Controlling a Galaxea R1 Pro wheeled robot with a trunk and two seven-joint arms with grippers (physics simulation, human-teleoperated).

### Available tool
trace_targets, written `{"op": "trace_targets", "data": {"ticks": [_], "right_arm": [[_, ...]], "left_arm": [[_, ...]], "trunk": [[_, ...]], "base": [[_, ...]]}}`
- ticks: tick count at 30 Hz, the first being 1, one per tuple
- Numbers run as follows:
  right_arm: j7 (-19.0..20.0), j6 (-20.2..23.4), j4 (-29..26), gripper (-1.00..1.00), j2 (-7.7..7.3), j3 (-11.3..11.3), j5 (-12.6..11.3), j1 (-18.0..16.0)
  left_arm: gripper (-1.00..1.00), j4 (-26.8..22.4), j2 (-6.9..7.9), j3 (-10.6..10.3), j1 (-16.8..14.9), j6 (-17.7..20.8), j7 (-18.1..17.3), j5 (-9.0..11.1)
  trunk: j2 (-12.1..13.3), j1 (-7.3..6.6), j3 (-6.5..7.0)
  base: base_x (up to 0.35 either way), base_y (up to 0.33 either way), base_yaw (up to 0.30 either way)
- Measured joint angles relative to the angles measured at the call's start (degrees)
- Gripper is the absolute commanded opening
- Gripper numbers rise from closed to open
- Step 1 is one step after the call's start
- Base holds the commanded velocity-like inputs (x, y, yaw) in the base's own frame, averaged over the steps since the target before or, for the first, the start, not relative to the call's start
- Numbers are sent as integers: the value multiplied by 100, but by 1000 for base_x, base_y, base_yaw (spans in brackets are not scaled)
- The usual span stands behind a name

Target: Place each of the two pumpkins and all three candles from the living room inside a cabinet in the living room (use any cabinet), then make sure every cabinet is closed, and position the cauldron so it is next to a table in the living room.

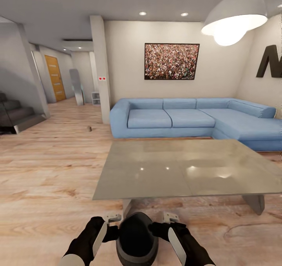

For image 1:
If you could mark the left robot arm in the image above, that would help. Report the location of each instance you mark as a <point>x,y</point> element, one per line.
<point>84,248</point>

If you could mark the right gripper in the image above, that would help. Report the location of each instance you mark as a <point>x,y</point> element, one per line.
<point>157,229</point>

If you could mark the decorative sign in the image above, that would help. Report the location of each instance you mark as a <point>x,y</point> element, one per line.
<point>271,56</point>

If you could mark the cauldron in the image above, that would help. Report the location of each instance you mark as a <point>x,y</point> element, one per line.
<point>137,246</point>

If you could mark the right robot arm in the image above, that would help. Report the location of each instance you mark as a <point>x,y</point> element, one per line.
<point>188,250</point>

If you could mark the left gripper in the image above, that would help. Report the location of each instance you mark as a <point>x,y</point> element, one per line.
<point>113,234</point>

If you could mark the stairs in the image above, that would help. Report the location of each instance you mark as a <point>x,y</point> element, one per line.
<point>14,118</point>

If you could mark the door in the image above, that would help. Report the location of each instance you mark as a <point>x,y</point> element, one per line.
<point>54,72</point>

